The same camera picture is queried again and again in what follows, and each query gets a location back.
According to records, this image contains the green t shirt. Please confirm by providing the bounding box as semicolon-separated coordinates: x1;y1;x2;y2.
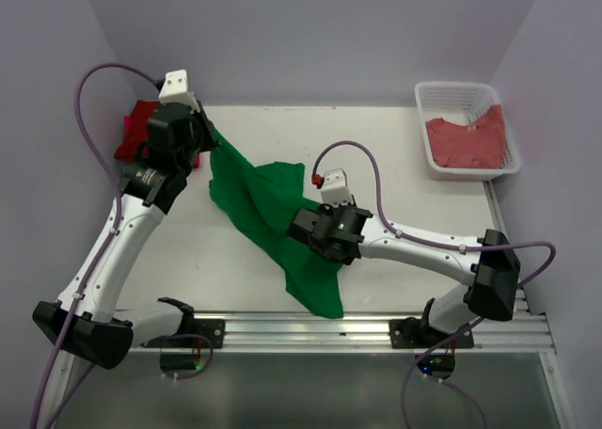
209;132;343;319

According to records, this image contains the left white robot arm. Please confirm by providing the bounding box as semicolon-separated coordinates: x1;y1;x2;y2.
32;100;219;370

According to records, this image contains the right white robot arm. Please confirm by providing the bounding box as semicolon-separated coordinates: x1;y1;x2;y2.
287;204;520;347

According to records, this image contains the pink folded shirt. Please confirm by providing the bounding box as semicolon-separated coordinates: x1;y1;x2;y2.
131;140;200;171

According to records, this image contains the dark red folded shirt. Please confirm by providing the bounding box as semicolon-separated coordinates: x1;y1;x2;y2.
114;100;160;164

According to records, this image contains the salmon t shirt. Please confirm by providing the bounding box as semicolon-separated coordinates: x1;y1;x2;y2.
426;104;507;169

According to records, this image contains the white plastic basket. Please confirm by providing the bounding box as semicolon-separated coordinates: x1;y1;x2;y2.
414;81;520;182

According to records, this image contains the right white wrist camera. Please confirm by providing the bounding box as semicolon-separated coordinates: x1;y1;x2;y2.
311;168;356;208

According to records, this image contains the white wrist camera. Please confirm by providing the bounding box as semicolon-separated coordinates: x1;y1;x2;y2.
158;69;198;110
311;168;356;208

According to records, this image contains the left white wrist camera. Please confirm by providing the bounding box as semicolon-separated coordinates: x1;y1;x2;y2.
158;69;198;110

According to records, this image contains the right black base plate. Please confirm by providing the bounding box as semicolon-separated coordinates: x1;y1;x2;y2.
388;317;451;349

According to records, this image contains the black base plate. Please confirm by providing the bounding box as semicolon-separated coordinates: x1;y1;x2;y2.
142;318;226;349
388;317;451;349

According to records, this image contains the aluminium mounting rail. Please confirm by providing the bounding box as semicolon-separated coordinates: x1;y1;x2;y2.
60;282;559;355

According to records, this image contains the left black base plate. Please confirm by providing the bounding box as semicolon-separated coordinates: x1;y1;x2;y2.
142;318;226;349

